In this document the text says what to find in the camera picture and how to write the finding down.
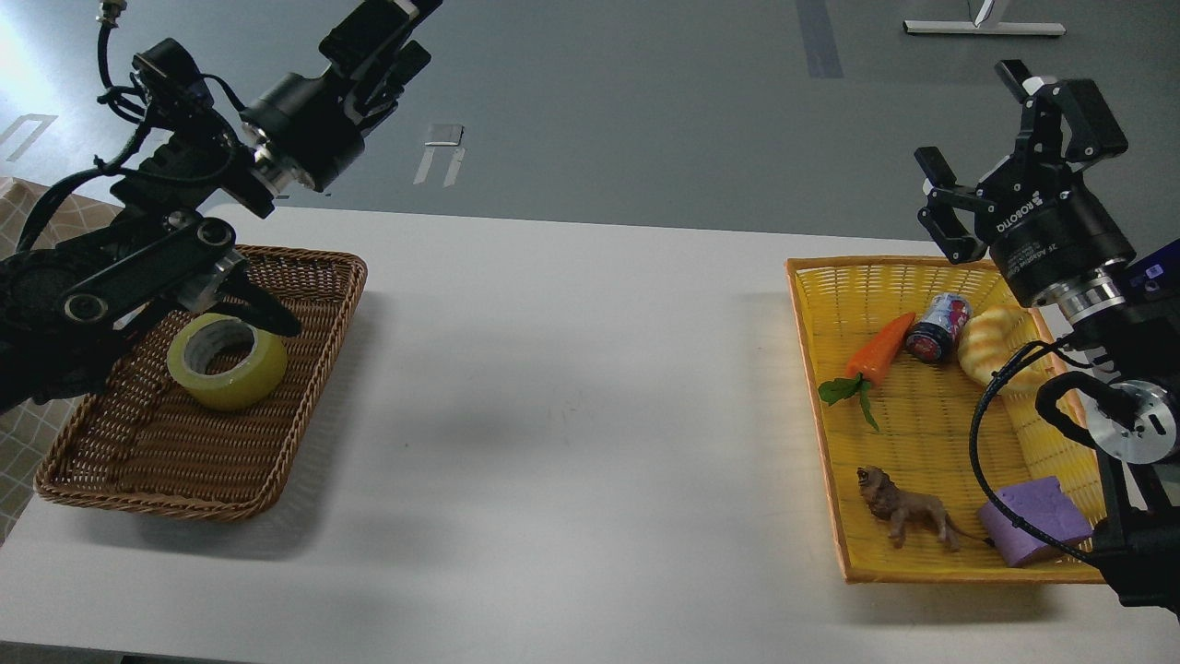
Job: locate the yellow tape roll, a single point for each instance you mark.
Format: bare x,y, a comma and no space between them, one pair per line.
224,363

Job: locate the brown toy lion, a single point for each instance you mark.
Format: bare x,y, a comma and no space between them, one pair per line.
900,508

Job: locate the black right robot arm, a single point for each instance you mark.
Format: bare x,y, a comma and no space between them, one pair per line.
1124,410

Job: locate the purple foam block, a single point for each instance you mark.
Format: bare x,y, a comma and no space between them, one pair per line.
1044,505

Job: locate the yellow plastic basket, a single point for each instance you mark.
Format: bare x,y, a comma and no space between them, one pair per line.
922,415

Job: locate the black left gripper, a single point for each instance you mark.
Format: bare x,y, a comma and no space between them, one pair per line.
317,126

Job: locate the white stand base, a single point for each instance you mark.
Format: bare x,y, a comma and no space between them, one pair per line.
989,19

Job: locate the toy bread croissant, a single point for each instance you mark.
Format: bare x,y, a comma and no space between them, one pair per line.
990,339

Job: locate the brown wicker basket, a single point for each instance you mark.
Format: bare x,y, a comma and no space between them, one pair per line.
146,446

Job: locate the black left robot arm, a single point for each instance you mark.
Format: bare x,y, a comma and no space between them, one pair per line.
108,252

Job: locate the small soda can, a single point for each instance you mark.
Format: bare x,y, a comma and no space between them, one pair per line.
933,339

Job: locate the beige checkered cloth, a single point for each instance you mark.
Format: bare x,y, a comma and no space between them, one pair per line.
28,430

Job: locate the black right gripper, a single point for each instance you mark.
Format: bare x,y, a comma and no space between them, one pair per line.
1039,219

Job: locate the orange toy carrot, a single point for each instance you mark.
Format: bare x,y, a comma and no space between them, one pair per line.
867,368

